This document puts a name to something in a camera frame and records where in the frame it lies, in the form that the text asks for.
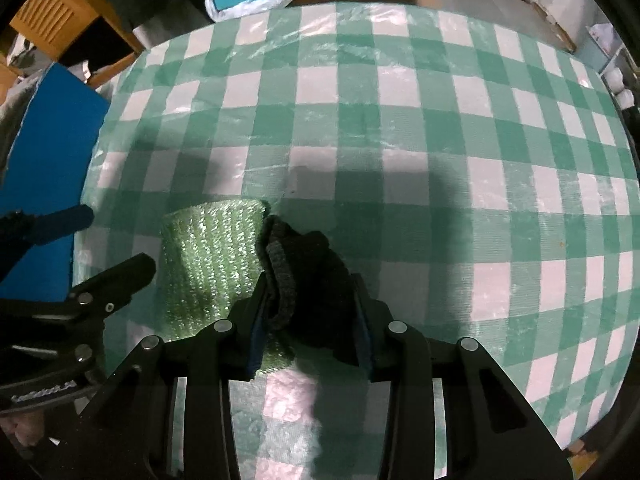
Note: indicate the person's left hand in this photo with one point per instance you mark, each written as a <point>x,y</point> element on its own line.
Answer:
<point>21,435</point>

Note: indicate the dark grey sock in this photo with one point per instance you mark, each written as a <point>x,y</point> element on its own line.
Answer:
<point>315,290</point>

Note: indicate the green checked tablecloth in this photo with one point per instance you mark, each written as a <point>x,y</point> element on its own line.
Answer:
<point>450,160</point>

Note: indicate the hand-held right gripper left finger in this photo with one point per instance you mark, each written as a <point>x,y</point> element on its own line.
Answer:
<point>256,345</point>

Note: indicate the clear plastic bag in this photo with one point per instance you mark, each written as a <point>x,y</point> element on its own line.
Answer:
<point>250,7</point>

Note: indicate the blue cardboard box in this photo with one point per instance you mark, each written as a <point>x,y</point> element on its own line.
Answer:
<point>50,150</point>

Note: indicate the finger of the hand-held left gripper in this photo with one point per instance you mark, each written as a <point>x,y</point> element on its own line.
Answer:
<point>60,222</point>
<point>120,280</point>

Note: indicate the light blue container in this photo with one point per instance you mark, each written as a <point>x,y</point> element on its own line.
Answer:
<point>602,50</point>

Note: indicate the wooden louvered wardrobe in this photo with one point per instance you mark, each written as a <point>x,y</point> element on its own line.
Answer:
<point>50,10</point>

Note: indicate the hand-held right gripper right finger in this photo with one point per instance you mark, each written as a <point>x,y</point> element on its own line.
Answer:
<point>365,345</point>

